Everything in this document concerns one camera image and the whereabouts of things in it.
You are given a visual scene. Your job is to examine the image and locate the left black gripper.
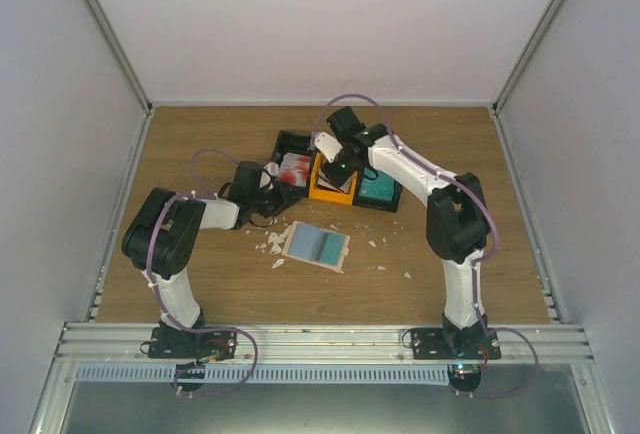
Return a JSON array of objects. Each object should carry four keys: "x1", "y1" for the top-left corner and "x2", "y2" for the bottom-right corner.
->
[{"x1": 250, "y1": 181, "x2": 304, "y2": 219}]

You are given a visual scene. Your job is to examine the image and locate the black bin with teal cards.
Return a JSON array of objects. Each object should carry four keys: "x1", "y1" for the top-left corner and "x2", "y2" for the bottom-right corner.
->
[{"x1": 352, "y1": 168, "x2": 402, "y2": 213}]

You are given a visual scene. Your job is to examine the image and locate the yellow bin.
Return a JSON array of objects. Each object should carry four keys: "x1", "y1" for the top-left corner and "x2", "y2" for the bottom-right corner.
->
[{"x1": 308, "y1": 153, "x2": 358, "y2": 206}]

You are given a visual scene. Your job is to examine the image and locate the black bin with red cards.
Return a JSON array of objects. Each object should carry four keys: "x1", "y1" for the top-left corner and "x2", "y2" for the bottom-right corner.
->
[{"x1": 270, "y1": 130, "x2": 314, "y2": 196}]

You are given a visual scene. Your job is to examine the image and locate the beige card holder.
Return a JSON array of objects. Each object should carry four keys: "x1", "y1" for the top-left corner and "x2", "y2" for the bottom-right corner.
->
[{"x1": 282, "y1": 221, "x2": 350, "y2": 273}]

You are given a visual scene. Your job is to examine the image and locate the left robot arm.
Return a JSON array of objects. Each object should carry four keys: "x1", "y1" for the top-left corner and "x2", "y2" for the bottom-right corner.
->
[{"x1": 121, "y1": 161, "x2": 306, "y2": 358}]

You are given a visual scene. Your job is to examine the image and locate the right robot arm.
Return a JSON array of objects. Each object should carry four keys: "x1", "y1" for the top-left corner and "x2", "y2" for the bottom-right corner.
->
[{"x1": 311, "y1": 107, "x2": 496, "y2": 359}]

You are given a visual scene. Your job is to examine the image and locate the teal card stack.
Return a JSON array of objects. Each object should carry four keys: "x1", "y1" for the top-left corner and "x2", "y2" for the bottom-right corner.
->
[{"x1": 358, "y1": 169, "x2": 395, "y2": 202}]

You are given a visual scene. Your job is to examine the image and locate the white patterned card stack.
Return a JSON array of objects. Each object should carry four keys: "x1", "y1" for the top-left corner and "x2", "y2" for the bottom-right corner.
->
[{"x1": 316, "y1": 169, "x2": 353, "y2": 193}]

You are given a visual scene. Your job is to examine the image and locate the red white card stack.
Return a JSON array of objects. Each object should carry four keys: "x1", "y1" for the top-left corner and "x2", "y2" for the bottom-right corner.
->
[{"x1": 280, "y1": 153, "x2": 311, "y2": 188}]

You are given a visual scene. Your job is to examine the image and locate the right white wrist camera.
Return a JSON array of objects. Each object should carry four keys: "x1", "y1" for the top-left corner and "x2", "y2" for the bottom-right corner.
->
[{"x1": 311, "y1": 131, "x2": 342, "y2": 162}]

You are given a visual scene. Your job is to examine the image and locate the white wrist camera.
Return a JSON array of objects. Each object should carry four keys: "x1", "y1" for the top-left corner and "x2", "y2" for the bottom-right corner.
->
[
  {"x1": 260, "y1": 161, "x2": 280, "y2": 190},
  {"x1": 311, "y1": 131, "x2": 342, "y2": 162}
]

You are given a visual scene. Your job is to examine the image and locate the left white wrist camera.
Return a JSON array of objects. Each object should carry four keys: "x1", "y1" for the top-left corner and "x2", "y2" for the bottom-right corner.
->
[{"x1": 260, "y1": 161, "x2": 280, "y2": 190}]

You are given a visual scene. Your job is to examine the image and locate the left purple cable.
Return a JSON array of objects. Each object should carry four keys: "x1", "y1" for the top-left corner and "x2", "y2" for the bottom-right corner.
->
[{"x1": 147, "y1": 148, "x2": 259, "y2": 398}]

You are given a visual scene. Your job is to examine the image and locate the purple cable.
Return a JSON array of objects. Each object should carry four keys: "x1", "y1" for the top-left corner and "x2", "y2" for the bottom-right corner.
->
[
  {"x1": 147, "y1": 148, "x2": 259, "y2": 398},
  {"x1": 309, "y1": 92, "x2": 540, "y2": 398}
]

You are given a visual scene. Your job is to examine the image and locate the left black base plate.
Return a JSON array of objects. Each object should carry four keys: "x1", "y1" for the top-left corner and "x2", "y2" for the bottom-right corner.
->
[{"x1": 140, "y1": 324, "x2": 237, "y2": 362}]

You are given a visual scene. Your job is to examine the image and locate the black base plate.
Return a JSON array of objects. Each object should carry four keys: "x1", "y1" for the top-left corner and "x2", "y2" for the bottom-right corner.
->
[
  {"x1": 140, "y1": 324, "x2": 237, "y2": 362},
  {"x1": 402, "y1": 327, "x2": 502, "y2": 362}
]

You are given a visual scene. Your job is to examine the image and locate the grey slotted cable duct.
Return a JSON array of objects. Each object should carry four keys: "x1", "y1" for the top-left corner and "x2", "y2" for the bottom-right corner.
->
[{"x1": 76, "y1": 363, "x2": 449, "y2": 386}]

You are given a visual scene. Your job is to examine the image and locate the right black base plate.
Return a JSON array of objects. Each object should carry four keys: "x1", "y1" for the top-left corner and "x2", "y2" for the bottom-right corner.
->
[{"x1": 402, "y1": 327, "x2": 502, "y2": 362}]

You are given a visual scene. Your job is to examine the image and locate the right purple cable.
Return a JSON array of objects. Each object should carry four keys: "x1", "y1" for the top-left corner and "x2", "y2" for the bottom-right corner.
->
[{"x1": 309, "y1": 92, "x2": 540, "y2": 398}]

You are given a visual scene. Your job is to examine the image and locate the aluminium front rail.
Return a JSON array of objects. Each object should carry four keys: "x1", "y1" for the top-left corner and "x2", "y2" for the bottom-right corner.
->
[{"x1": 55, "y1": 323, "x2": 594, "y2": 365}]

